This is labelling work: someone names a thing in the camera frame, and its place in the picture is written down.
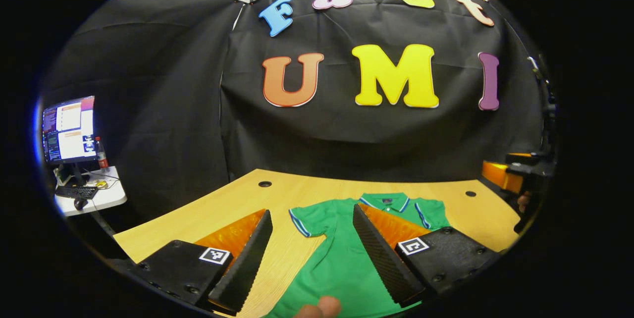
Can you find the computer monitor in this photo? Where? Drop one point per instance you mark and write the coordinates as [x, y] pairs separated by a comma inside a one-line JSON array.
[[69, 130]]

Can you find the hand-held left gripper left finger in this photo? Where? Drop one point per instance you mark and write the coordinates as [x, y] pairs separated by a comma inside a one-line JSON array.
[[250, 263]]

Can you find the small yellow object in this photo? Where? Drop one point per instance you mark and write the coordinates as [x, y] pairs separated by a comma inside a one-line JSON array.
[[101, 184]]

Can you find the black keyboard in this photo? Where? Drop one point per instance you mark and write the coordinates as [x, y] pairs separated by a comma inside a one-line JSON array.
[[77, 192]]

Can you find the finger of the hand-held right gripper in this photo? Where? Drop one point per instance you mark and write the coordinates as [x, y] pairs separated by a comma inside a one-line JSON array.
[[520, 155], [502, 175]]

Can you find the red label drink bottle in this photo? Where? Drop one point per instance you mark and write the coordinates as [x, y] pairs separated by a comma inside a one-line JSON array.
[[102, 154]]

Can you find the green T-shirt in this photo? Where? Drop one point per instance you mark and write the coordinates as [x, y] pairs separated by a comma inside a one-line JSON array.
[[342, 258]]

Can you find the black computer mouse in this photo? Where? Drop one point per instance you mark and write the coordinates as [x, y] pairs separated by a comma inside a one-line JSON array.
[[80, 203]]

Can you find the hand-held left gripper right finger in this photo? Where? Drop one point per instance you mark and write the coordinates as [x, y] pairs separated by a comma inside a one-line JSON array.
[[379, 258]]

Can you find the white side table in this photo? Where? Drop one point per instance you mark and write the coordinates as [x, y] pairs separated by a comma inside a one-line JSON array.
[[109, 198]]

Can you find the black backdrop cloth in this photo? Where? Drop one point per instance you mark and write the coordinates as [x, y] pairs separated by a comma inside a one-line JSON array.
[[346, 139]]

